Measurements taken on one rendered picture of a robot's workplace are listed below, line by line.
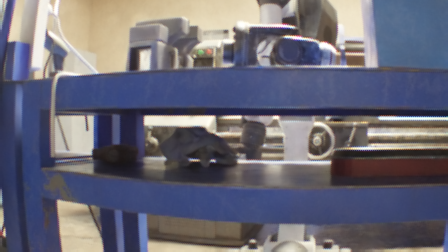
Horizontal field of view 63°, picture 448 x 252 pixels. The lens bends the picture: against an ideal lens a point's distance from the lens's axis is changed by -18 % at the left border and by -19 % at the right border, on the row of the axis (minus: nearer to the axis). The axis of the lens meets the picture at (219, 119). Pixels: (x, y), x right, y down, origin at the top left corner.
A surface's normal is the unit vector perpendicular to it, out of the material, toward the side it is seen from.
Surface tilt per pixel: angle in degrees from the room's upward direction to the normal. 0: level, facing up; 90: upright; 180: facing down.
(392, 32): 90
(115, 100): 90
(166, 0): 90
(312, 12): 76
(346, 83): 90
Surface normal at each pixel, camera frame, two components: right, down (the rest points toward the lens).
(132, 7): -0.29, -0.02
